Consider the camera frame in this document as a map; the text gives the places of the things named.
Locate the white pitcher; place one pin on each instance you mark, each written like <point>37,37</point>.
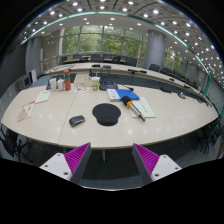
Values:
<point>51,84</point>

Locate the small black device right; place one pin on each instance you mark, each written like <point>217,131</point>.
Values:
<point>182,95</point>

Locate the pale green paper sheet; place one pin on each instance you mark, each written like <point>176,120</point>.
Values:
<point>143,106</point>

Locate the white book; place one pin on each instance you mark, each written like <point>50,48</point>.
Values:
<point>113,95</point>

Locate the white green paper cup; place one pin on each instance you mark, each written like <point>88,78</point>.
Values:
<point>95,82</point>

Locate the black orange handled tool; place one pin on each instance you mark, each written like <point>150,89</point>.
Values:
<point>128,102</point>

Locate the pale green notepad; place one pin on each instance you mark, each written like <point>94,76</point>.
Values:
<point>43,97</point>

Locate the black computer mouse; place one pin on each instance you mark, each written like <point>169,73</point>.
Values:
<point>76,120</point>

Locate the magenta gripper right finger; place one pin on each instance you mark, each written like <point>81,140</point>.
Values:
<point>152,166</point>

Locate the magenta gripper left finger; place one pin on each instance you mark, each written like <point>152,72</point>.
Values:
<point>71,165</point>

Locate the orange tall bottle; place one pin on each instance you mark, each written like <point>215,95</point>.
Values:
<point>67,84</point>

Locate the black round mouse pad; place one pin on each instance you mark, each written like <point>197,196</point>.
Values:
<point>106,114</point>

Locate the black conference phone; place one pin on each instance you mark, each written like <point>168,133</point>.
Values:
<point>108,85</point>

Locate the colourful printed flyer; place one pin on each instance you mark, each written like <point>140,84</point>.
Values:
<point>80,89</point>

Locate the red printed leaflet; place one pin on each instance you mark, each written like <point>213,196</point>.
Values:
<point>26,111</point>

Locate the black office chair left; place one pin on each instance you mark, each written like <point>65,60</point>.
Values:
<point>13,144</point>

